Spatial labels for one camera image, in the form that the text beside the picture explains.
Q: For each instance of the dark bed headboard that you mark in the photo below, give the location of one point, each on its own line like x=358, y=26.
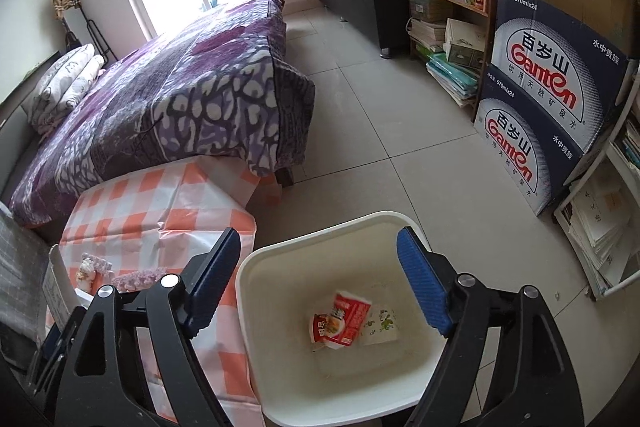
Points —
x=15, y=122

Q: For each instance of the pink crochet piece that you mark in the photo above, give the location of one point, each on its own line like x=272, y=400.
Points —
x=132, y=281

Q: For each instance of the orange white checked tablecloth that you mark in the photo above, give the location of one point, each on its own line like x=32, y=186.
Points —
x=150, y=217

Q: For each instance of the white open carton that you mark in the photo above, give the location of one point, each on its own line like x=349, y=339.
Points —
x=60, y=292

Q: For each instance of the navy water bottle carton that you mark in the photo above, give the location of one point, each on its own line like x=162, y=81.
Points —
x=555, y=62
x=525, y=157

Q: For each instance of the grey checked storage box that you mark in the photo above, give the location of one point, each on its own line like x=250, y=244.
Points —
x=20, y=272

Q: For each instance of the red snack packet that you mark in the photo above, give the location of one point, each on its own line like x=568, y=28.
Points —
x=345, y=314

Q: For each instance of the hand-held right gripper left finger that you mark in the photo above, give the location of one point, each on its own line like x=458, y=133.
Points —
x=215, y=279

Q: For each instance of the white box with green print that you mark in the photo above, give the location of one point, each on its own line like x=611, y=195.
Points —
x=465, y=44

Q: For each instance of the books on white rack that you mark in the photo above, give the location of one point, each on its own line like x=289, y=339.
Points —
x=631, y=137

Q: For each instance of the stack of lying books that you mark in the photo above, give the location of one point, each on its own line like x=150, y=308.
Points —
x=427, y=32

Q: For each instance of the plaid bag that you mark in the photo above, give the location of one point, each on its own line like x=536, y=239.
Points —
x=66, y=2

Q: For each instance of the small pale figurine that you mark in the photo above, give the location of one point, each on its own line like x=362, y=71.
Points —
x=87, y=272

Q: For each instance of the black metal rack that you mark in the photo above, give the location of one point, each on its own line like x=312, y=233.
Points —
x=95, y=37

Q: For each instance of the white patterned pillows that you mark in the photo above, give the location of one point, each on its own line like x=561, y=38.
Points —
x=65, y=82

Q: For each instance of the purple patterned blanket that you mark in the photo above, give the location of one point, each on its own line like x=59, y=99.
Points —
x=175, y=97

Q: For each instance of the white plastic waste bin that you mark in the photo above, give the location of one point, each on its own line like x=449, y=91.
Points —
x=295, y=287

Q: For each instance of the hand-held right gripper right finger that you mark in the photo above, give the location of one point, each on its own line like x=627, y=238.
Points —
x=420, y=279

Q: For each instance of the stack of teal folders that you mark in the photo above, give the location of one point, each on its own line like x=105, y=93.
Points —
x=452, y=79

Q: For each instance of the stack of white papers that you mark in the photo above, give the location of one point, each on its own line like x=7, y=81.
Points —
x=597, y=232

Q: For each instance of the white paper with green print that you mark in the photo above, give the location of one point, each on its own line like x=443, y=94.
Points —
x=384, y=326

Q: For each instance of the white shelf rack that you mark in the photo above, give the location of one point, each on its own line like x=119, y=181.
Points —
x=600, y=157

